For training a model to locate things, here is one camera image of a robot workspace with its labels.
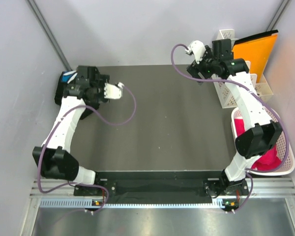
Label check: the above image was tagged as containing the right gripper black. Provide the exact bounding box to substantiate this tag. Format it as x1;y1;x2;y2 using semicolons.
186;46;218;86

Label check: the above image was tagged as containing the black graphic t-shirt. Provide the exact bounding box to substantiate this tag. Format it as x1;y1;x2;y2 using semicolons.
80;101;100;120

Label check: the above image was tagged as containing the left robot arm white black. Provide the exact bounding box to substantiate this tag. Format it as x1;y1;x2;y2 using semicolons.
32;65;110;195

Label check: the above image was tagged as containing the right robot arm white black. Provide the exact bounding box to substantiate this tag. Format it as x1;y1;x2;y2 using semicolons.
186;39;282;195

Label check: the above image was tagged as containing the folded black daisy t-shirt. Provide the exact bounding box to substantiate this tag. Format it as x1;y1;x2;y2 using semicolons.
54;70;77;106

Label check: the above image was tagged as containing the orange folder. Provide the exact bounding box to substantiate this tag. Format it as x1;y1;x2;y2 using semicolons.
233;29;279;83

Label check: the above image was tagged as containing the white perforated file organizer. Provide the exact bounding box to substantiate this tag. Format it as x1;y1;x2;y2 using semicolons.
214;29;273;109

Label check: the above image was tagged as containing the white plastic laundry basket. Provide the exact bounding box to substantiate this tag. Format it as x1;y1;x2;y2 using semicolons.
231;107;295;176

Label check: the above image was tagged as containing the pink red t-shirt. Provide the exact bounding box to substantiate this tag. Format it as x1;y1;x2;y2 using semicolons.
234;118;282;171

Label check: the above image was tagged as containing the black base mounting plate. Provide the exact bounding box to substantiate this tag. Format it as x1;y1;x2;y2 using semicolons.
73;178;250;204

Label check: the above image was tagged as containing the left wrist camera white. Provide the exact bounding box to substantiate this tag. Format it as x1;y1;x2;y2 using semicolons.
104;82;124;100

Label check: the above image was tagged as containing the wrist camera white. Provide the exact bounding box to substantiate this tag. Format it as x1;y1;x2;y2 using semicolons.
185;40;206;64
104;82;124;100

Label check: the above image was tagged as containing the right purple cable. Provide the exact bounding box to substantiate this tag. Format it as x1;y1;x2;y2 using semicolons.
171;44;291;214

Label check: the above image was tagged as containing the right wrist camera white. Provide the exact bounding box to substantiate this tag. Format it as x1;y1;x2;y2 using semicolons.
185;40;206;64

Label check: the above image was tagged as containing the left aluminium corner post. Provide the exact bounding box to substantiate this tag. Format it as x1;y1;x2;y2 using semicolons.
25;0;72;70

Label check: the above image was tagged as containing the aluminium corner post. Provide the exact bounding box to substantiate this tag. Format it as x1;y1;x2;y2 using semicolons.
266;0;292;31
25;0;72;70

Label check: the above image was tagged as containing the white slotted cable duct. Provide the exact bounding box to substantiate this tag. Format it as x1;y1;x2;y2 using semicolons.
39;198;241;209

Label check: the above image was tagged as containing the right aluminium corner post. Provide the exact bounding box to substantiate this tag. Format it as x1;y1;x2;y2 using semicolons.
266;0;292;31

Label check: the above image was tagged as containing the aluminium frame rail front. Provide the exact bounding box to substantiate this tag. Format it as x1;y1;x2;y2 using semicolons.
29;178;295;197

